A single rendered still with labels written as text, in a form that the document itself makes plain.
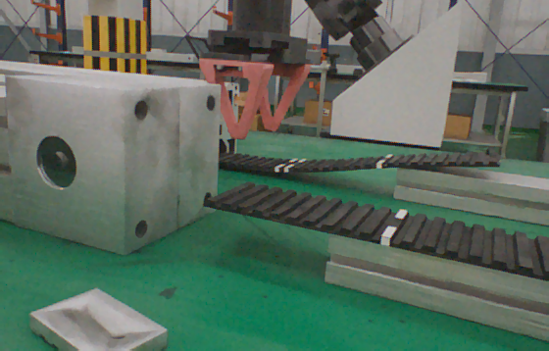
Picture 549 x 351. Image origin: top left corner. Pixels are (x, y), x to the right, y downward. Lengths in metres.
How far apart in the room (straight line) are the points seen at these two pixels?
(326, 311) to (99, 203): 0.14
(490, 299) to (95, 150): 0.22
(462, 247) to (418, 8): 7.74
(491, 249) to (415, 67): 0.52
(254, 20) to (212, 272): 0.27
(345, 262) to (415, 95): 0.52
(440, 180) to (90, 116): 0.28
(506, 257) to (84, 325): 0.18
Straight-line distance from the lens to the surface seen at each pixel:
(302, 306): 0.24
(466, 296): 0.25
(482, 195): 0.44
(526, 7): 8.04
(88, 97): 0.28
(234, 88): 0.55
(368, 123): 0.76
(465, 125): 5.16
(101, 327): 0.21
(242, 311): 0.23
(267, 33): 0.43
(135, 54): 3.78
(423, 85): 0.75
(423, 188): 0.44
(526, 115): 8.04
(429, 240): 0.24
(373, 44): 0.86
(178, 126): 0.31
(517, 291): 0.25
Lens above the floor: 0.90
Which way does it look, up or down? 13 degrees down
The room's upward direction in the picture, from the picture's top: 4 degrees clockwise
